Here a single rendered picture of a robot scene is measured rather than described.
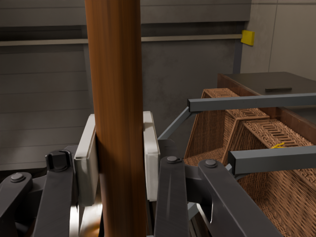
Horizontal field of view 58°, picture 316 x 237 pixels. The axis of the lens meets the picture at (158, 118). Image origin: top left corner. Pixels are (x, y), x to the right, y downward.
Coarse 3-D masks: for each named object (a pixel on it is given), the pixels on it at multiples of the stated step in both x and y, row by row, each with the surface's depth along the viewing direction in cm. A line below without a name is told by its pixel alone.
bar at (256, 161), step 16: (240, 96) 114; (256, 96) 114; (272, 96) 113; (288, 96) 112; (304, 96) 113; (192, 112) 112; (176, 128) 113; (240, 160) 64; (256, 160) 64; (272, 160) 65; (288, 160) 65; (304, 160) 66; (240, 176) 67; (192, 208) 68
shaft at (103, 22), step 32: (96, 0) 14; (128, 0) 15; (96, 32) 15; (128, 32) 15; (96, 64) 16; (128, 64) 16; (96, 96) 16; (128, 96) 16; (96, 128) 17; (128, 128) 17; (128, 160) 17; (128, 192) 18; (128, 224) 19
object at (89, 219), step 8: (96, 200) 145; (80, 208) 122; (88, 208) 127; (96, 208) 141; (80, 216) 116; (88, 216) 124; (96, 216) 137; (80, 224) 112; (88, 224) 121; (96, 224) 134; (80, 232) 109; (88, 232) 119; (96, 232) 131
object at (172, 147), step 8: (160, 144) 17; (168, 144) 17; (160, 152) 16; (168, 152) 16; (176, 152) 16; (192, 168) 15; (192, 176) 14; (192, 184) 14; (200, 184) 14; (192, 192) 14; (200, 192) 14; (208, 192) 14; (192, 200) 14; (200, 200) 14; (208, 200) 14
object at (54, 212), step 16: (48, 160) 14; (64, 160) 14; (48, 176) 13; (64, 176) 13; (48, 192) 12; (64, 192) 12; (48, 208) 11; (64, 208) 11; (48, 224) 10; (64, 224) 10
